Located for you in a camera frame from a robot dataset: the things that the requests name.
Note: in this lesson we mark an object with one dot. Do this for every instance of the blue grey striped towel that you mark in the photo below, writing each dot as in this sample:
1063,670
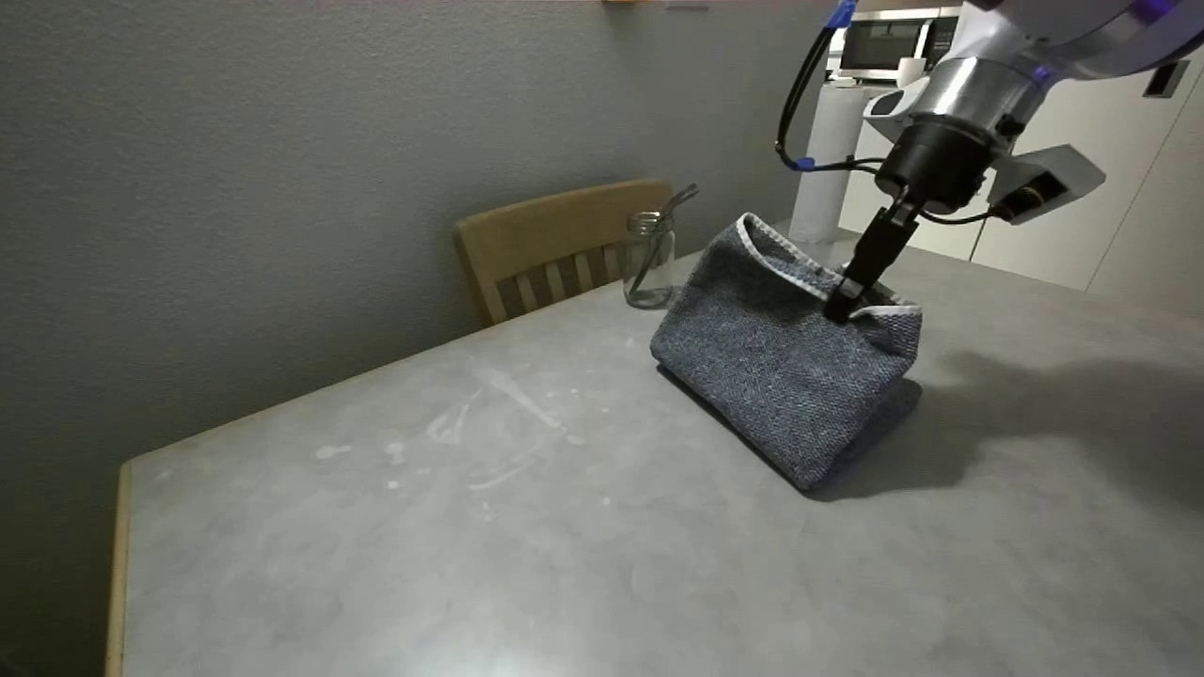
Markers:
778,362

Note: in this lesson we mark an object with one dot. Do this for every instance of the wooden chair with slatted back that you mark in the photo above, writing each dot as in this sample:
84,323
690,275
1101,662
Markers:
550,238

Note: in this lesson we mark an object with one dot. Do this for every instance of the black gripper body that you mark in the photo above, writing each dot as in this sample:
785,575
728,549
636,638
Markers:
942,161

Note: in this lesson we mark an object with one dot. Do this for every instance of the straw in jar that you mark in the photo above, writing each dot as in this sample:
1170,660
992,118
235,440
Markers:
681,203

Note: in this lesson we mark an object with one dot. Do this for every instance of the white microwave oven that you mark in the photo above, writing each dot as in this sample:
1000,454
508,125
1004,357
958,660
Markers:
891,41

